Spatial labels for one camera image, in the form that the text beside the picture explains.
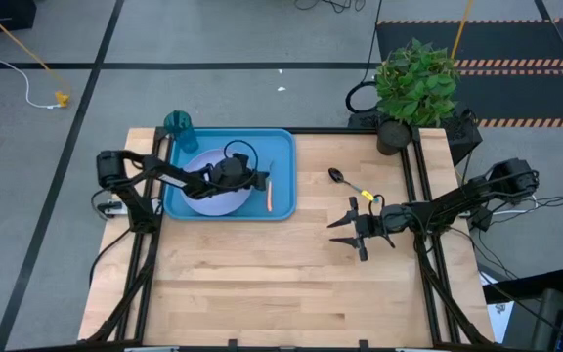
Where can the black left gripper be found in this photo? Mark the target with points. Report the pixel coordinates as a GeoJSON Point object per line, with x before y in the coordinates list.
{"type": "Point", "coordinates": [232, 173]}

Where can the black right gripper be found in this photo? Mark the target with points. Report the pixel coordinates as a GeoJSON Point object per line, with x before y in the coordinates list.
{"type": "Point", "coordinates": [384, 222]}

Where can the lilac round plate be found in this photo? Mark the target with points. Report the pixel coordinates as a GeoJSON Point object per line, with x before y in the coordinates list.
{"type": "Point", "coordinates": [223, 205]}

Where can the teal translucent plastic cup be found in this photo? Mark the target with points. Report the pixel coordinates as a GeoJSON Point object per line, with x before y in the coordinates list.
{"type": "Point", "coordinates": [181, 129]}

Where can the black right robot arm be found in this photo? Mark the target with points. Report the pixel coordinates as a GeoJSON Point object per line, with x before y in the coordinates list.
{"type": "Point", "coordinates": [452, 200]}

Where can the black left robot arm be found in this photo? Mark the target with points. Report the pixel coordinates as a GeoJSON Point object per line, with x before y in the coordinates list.
{"type": "Point", "coordinates": [135, 205]}

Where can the blue plastic tray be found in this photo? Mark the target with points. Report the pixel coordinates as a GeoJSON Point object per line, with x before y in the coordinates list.
{"type": "Point", "coordinates": [281, 146]}

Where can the black plant pot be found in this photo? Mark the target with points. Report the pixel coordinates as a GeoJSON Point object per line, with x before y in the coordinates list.
{"type": "Point", "coordinates": [394, 139]}

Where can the black table clamp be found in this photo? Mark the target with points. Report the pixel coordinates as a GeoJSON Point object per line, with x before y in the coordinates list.
{"type": "Point", "coordinates": [233, 345]}
{"type": "Point", "coordinates": [363, 345]}

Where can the black power adapter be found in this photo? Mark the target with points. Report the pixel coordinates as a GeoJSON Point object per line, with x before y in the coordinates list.
{"type": "Point", "coordinates": [482, 218]}

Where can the white connector box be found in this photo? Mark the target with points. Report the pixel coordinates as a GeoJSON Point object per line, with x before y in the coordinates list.
{"type": "Point", "coordinates": [115, 210]}

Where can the green leafy plant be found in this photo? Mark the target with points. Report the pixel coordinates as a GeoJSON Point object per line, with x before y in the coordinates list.
{"type": "Point", "coordinates": [416, 83]}

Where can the white paper sheet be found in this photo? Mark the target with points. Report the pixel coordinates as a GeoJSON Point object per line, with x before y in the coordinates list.
{"type": "Point", "coordinates": [499, 313]}

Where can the black mat with striped edges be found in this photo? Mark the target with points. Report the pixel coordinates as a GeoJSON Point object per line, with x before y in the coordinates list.
{"type": "Point", "coordinates": [506, 41]}
{"type": "Point", "coordinates": [521, 98]}

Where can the black floor box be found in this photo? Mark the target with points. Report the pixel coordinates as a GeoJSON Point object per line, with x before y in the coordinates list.
{"type": "Point", "coordinates": [3, 14]}

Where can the black aluminium table frame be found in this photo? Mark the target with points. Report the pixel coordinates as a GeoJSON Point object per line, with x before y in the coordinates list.
{"type": "Point", "coordinates": [335, 130]}

